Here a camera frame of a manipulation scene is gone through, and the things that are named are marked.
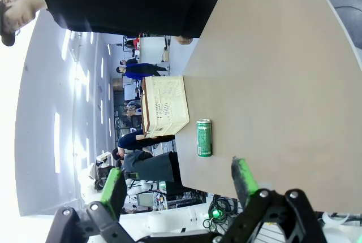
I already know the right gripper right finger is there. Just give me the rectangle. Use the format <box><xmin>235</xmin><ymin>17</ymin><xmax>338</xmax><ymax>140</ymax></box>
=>
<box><xmin>223</xmin><ymin>157</ymin><xmax>329</xmax><ymax>243</ymax></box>

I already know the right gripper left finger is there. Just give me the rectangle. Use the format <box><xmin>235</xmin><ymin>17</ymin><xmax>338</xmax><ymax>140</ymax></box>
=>
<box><xmin>45</xmin><ymin>168</ymin><xmax>136</xmax><ymax>243</ymax></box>

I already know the green can with small print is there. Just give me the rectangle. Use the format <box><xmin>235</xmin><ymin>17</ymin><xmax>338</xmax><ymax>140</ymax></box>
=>
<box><xmin>196</xmin><ymin>118</ymin><xmax>213</xmax><ymax>158</ymax></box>

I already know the cream plastic shopping basket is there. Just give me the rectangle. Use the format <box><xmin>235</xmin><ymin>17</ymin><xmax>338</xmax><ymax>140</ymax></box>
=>
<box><xmin>140</xmin><ymin>75</ymin><xmax>191</xmax><ymax>139</ymax></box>

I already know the background white robot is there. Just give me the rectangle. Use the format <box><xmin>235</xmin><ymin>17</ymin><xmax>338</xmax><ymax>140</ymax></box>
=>
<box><xmin>87</xmin><ymin>152</ymin><xmax>114</xmax><ymax>192</ymax></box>

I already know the bystander in grey top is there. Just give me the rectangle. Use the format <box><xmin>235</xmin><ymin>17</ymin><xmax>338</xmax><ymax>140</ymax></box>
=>
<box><xmin>111</xmin><ymin>148</ymin><xmax>183</xmax><ymax>184</ymax></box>

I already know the bystander in navy top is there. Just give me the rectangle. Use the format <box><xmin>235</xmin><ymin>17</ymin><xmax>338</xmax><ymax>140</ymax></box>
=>
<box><xmin>117</xmin><ymin>129</ymin><xmax>176</xmax><ymax>151</ymax></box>

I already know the grey slatted mounting panel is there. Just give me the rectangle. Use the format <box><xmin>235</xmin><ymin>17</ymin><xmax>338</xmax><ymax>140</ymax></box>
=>
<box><xmin>256</xmin><ymin>220</ymin><xmax>287</xmax><ymax>243</ymax></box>

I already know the bystander in blue top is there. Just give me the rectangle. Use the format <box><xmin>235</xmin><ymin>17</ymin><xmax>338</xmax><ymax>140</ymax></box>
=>
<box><xmin>115</xmin><ymin>62</ymin><xmax>170</xmax><ymax>81</ymax></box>

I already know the bystander in black top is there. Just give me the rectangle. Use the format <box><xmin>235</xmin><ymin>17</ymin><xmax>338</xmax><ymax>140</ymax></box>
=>
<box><xmin>118</xmin><ymin>58</ymin><xmax>139</xmax><ymax>67</ymax></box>

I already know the white partition board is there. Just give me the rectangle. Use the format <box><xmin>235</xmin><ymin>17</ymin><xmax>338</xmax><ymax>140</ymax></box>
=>
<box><xmin>138</xmin><ymin>36</ymin><xmax>166</xmax><ymax>64</ymax></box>

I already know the person in black shirt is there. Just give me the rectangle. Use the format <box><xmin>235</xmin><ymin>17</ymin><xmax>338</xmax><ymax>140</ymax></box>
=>
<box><xmin>0</xmin><ymin>0</ymin><xmax>233</xmax><ymax>47</ymax></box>

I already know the black cable bundle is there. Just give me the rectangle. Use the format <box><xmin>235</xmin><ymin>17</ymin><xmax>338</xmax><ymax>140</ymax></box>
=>
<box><xmin>202</xmin><ymin>194</ymin><xmax>241</xmax><ymax>231</ymax></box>

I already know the brown basket handle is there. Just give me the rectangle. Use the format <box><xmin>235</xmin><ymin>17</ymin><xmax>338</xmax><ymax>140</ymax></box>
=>
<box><xmin>140</xmin><ymin>76</ymin><xmax>149</xmax><ymax>138</ymax></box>

